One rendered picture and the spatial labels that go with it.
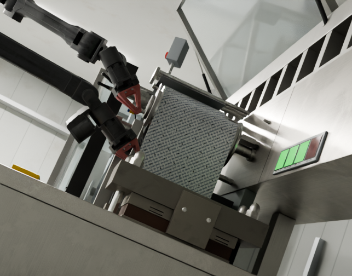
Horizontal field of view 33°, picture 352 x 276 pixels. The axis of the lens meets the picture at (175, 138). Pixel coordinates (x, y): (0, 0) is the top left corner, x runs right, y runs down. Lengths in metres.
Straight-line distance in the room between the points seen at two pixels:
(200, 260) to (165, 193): 0.18
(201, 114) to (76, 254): 0.59
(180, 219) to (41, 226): 0.32
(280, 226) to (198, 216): 0.49
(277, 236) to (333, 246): 2.15
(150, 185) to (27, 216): 0.30
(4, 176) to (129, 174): 0.29
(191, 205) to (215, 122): 0.36
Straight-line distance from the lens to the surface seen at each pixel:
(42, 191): 1.36
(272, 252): 1.87
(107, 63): 1.74
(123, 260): 1.37
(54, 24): 1.86
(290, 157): 1.44
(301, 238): 4.27
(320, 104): 1.45
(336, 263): 3.94
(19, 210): 1.36
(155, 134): 1.67
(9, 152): 8.72
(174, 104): 1.70
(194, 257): 1.40
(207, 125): 1.71
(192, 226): 1.44
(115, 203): 1.50
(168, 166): 1.66
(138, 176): 1.44
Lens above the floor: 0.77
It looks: 14 degrees up
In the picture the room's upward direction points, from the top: 23 degrees clockwise
